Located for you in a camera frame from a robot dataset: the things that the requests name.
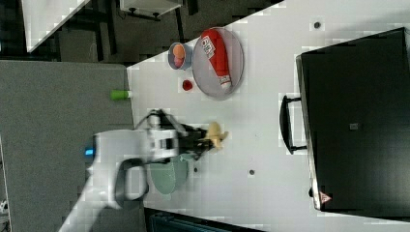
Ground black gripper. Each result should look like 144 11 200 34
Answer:
161 111 215 160

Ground peeled toy banana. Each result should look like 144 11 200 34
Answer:
205 122 228 150

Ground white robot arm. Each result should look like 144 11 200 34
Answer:
58 109 225 232

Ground green perforated colander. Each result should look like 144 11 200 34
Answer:
149 157 189 195

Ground red toy strawberry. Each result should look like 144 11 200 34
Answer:
183 80 192 91

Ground grey round plate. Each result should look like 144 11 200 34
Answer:
191 27 244 101

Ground pink toy fruit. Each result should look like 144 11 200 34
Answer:
174 57 184 69

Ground blue grey bowl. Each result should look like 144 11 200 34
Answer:
167 43 192 70

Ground orange toy fruit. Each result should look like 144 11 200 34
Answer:
173 43 186 59

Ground green cylinder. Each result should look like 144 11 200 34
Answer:
110 90 132 101

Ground red ketchup bottle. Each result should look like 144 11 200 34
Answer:
200 29 232 90

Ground black toaster oven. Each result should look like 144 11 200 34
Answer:
295 28 410 221

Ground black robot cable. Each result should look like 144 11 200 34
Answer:
134 108 175 131

